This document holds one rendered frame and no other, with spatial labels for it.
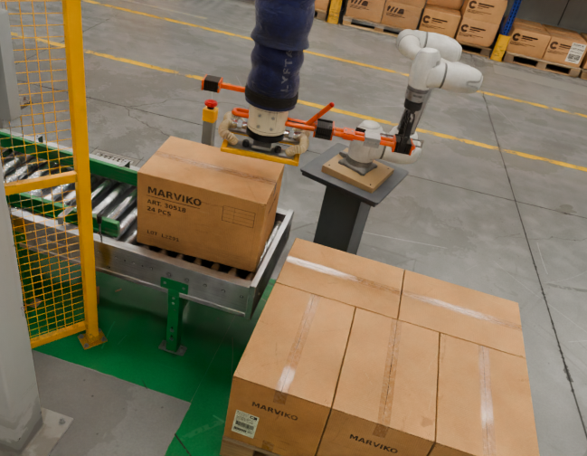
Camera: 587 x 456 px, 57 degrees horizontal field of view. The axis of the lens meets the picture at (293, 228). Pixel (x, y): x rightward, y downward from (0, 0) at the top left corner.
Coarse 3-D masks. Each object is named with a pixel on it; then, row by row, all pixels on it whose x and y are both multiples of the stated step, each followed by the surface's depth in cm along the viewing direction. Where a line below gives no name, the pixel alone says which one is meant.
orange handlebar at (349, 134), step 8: (224, 88) 256; (232, 88) 255; (240, 88) 255; (232, 112) 233; (240, 112) 233; (248, 112) 236; (296, 120) 236; (304, 120) 237; (304, 128) 234; (312, 128) 233; (336, 128) 237; (344, 128) 236; (352, 128) 238; (336, 136) 235; (344, 136) 234; (352, 136) 234; (360, 136) 234; (384, 144) 235; (392, 144) 234
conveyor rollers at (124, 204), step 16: (16, 160) 304; (32, 160) 306; (32, 176) 294; (96, 176) 305; (32, 192) 282; (96, 192) 292; (112, 192) 295; (16, 208) 271; (96, 208) 280; (128, 224) 276; (128, 240) 264; (272, 240) 284; (176, 256) 261; (256, 272) 261
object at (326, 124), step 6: (318, 120) 238; (324, 120) 238; (330, 120) 238; (318, 126) 234; (324, 126) 235; (330, 126) 236; (318, 132) 233; (324, 132) 233; (330, 132) 232; (324, 138) 234; (330, 138) 234
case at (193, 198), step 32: (160, 160) 252; (192, 160) 257; (224, 160) 263; (256, 160) 268; (160, 192) 245; (192, 192) 242; (224, 192) 240; (256, 192) 244; (160, 224) 255; (192, 224) 252; (224, 224) 248; (256, 224) 245; (224, 256) 258; (256, 256) 254
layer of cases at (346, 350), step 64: (320, 256) 280; (320, 320) 242; (384, 320) 249; (448, 320) 257; (512, 320) 265; (256, 384) 209; (320, 384) 213; (384, 384) 219; (448, 384) 225; (512, 384) 231; (320, 448) 220; (384, 448) 210; (448, 448) 200; (512, 448) 204
